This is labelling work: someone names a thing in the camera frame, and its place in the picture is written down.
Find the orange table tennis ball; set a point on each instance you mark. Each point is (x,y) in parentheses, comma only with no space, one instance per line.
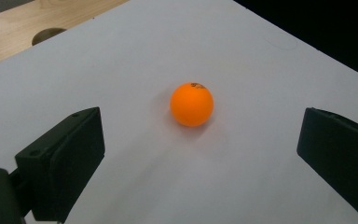
(191,104)

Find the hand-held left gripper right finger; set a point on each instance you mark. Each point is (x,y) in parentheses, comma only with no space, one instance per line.
(341,155)

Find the wooden table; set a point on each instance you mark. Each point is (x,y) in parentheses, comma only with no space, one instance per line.
(12,25)

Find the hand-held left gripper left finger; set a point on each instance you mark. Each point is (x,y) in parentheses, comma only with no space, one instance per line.
(65,161)

